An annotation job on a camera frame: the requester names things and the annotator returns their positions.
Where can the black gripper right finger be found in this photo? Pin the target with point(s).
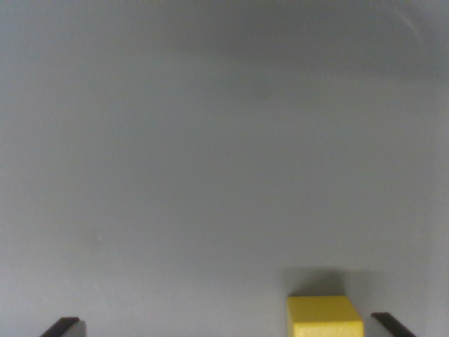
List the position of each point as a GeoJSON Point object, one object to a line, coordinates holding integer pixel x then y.
{"type": "Point", "coordinates": [386, 326]}

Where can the grey plastic bin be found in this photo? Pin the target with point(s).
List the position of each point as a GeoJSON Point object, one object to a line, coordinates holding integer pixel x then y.
{"type": "Point", "coordinates": [175, 140]}

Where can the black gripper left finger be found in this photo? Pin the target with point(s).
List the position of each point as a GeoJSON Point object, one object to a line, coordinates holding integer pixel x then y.
{"type": "Point", "coordinates": [66, 328]}

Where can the yellow cube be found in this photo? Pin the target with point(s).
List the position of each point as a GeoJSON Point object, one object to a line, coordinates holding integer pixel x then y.
{"type": "Point", "coordinates": [322, 317]}

